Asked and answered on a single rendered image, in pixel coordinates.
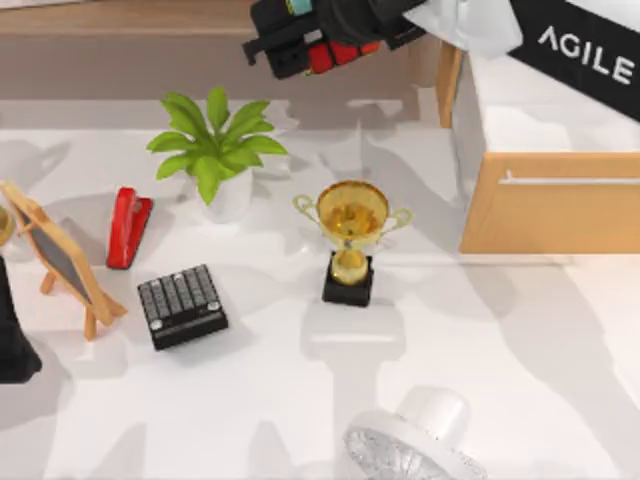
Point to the red and black puzzle cube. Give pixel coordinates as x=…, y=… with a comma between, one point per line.
x=340, y=54

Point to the teal small box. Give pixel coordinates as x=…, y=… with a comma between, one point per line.
x=298, y=6

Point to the green plant in white pot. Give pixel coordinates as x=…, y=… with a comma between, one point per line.
x=215, y=150

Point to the wooden cupboard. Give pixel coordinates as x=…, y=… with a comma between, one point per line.
x=150, y=50

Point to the pulled-out drawer with pale inside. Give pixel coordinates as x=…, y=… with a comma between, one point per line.
x=540, y=130

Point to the gold trophy on black base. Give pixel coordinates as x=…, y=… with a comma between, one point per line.
x=350, y=225

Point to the red stapler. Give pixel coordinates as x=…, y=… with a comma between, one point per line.
x=127, y=227

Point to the pale wooden drawer front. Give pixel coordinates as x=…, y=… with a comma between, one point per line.
x=550, y=220

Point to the wooden framed blackboard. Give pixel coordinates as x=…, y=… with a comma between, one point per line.
x=60, y=252

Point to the small gold cup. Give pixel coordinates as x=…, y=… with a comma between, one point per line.
x=4, y=225

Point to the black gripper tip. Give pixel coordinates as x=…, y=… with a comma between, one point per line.
x=12, y=340

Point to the white table fan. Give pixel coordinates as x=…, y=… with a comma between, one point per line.
x=425, y=435

